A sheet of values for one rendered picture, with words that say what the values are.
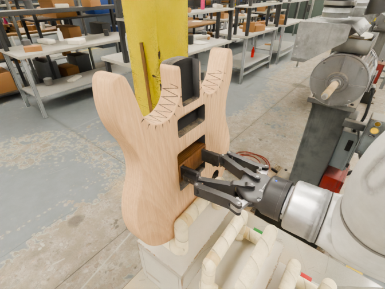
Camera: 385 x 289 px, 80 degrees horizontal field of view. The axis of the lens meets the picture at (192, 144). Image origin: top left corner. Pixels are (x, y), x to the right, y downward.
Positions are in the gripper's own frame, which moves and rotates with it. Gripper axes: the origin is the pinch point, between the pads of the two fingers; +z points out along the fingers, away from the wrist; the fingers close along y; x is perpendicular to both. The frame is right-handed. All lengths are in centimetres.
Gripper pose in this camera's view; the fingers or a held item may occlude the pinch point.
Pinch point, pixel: (194, 163)
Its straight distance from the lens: 51.2
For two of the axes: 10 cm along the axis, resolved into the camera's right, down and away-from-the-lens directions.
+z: -8.1, -3.0, 5.1
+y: 5.9, -4.5, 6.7
